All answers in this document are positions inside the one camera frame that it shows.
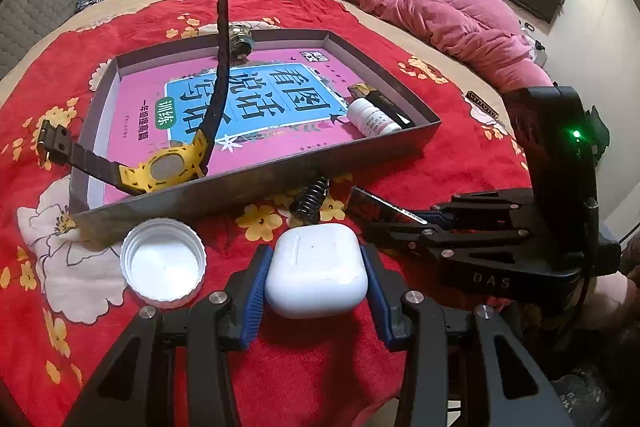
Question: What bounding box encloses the brass pipe fitting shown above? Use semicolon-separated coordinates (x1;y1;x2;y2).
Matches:
227;22;256;60

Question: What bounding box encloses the red floral blanket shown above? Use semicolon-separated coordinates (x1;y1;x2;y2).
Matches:
0;0;538;427

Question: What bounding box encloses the small white pill bottle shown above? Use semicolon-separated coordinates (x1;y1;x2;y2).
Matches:
346;99;403;138

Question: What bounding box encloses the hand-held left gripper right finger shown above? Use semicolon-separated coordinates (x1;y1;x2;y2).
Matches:
360;243;576;427

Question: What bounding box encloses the yellow watch with black strap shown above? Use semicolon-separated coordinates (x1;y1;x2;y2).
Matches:
37;0;231;196

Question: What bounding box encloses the white earbuds case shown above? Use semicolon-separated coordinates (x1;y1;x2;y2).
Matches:
264;225;369;319

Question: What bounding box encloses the pink quilted duvet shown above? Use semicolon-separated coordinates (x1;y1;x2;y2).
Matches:
298;0;556;92

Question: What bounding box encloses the person's right forearm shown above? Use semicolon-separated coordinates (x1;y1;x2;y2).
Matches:
580;267;640;333

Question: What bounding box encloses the black coil spring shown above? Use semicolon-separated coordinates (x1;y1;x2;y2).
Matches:
289;176;331;224

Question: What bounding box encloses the black and gold lighter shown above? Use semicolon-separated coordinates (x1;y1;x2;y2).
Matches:
347;82;416;128

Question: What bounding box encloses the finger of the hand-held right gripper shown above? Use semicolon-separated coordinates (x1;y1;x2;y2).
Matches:
430;189;538;228
361;219;538;258

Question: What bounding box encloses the shallow grey cardboard box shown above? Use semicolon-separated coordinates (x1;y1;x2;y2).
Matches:
67;28;443;243

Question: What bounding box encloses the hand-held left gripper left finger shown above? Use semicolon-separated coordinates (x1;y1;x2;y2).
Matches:
62;244;275;427

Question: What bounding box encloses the brown patterned strip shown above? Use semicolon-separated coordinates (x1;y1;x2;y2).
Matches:
464;89;502;118

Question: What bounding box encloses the pink and blue book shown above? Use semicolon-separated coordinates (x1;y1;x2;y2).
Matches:
102;48;401;205

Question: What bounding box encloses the white plastic bottle cap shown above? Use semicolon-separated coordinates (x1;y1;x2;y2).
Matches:
120;218;207;309

